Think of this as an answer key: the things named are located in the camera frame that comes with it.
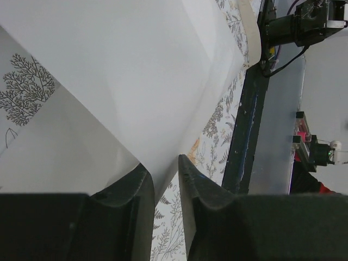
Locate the white wrapping paper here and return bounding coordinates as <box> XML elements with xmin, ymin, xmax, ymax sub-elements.
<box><xmin>1</xmin><ymin>1</ymin><xmax>245</xmax><ymax>200</ymax></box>

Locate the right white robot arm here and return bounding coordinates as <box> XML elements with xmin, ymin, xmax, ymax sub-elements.
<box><xmin>259</xmin><ymin>1</ymin><xmax>347</xmax><ymax>78</ymax></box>

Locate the cream ribbon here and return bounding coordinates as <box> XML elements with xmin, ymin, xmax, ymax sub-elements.
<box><xmin>237</xmin><ymin>0</ymin><xmax>262</xmax><ymax>68</ymax></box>

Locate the floral tablecloth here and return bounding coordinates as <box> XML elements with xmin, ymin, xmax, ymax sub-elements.
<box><xmin>150</xmin><ymin>1</ymin><xmax>248</xmax><ymax>260</ymax></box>

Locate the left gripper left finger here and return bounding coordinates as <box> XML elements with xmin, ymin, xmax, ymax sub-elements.
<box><xmin>1</xmin><ymin>165</ymin><xmax>155</xmax><ymax>260</ymax></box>

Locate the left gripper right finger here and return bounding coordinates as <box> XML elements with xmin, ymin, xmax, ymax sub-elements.
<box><xmin>178</xmin><ymin>154</ymin><xmax>347</xmax><ymax>260</ymax></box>

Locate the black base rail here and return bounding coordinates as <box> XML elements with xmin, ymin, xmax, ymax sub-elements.
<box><xmin>222</xmin><ymin>65</ymin><xmax>269</xmax><ymax>194</ymax></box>

